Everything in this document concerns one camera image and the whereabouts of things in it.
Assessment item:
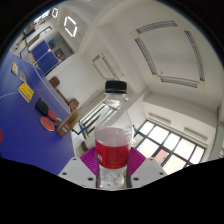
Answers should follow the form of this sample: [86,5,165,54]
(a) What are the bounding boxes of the ceiling lights group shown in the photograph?
[49,7,79,38]

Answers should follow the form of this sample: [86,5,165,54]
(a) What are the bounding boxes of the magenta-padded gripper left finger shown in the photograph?
[58,147,100,190]

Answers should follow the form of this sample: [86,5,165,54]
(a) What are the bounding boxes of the brown armchair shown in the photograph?
[68,98,81,113]
[48,76,62,90]

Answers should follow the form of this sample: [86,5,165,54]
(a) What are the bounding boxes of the black framed window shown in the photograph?
[132,119,206,175]

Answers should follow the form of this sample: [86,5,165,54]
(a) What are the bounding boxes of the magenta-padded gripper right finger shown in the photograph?
[127,146,168,190]

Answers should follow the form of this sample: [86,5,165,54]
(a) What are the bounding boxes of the grey brown thin book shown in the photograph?
[18,70,27,84]

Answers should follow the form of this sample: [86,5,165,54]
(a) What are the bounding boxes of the yellow book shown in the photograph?
[17,82,35,104]

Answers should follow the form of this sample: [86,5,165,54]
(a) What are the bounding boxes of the black framed glass door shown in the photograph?
[79,101,118,135]

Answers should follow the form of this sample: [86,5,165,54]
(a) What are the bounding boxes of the brown cardboard box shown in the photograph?
[56,109,81,138]

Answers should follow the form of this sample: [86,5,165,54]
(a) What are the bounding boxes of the red table tennis paddle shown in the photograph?
[39,115,59,132]
[47,109,63,123]

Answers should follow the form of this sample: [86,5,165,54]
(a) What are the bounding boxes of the table tennis net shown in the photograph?
[20,49,72,115]

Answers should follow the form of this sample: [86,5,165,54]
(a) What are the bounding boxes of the clear bottle with red label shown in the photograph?
[93,79,135,192]

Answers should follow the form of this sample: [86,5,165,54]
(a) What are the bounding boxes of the blue folded partition boards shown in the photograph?
[30,39,61,76]

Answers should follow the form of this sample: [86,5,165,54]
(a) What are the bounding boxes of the ceiling air conditioner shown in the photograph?
[91,49,125,81]

